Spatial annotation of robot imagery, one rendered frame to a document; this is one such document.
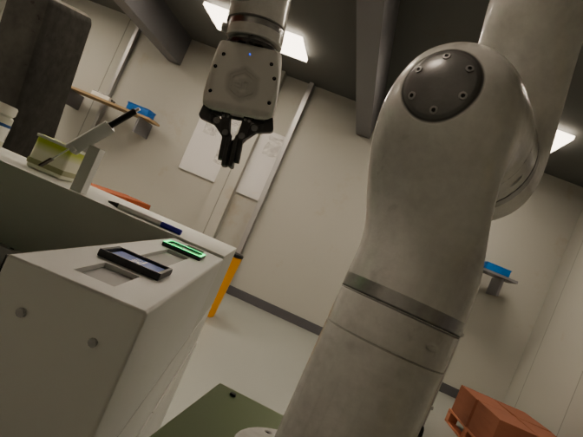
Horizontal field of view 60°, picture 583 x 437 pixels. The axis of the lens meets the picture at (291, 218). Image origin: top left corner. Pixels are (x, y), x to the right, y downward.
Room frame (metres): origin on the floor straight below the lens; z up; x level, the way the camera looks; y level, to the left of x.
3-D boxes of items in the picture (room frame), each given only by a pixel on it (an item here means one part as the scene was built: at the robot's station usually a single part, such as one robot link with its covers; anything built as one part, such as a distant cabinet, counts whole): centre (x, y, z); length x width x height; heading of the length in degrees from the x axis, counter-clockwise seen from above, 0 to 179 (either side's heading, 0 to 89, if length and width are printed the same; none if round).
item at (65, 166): (1.00, 0.47, 1.00); 0.07 x 0.07 x 0.07; 2
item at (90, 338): (0.59, 0.12, 0.89); 0.55 x 0.09 x 0.14; 2
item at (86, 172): (0.89, 0.38, 1.03); 0.06 x 0.04 x 0.13; 92
